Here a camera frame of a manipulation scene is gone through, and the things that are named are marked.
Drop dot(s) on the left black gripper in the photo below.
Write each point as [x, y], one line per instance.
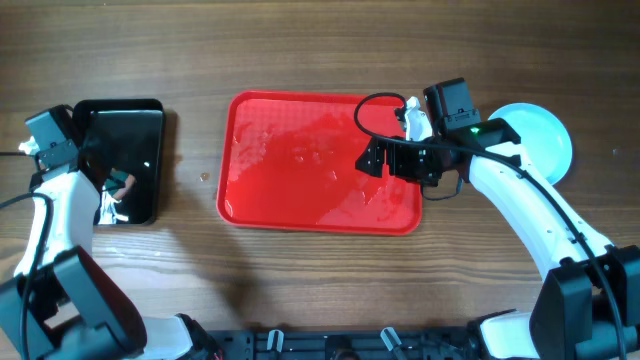
[87, 163]

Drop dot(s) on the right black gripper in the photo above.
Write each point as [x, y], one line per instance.
[388, 160]

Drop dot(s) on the green yellow sponge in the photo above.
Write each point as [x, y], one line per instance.
[119, 183]

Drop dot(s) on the light blue plate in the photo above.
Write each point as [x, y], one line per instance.
[544, 136]

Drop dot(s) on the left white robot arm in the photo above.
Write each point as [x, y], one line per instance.
[60, 304]

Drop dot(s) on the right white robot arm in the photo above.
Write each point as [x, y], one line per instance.
[588, 306]

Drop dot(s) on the red plastic tray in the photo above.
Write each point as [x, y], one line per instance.
[288, 163]

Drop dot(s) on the black water basin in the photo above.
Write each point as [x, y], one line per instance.
[137, 126]

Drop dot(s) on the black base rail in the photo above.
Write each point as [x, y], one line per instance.
[427, 344]

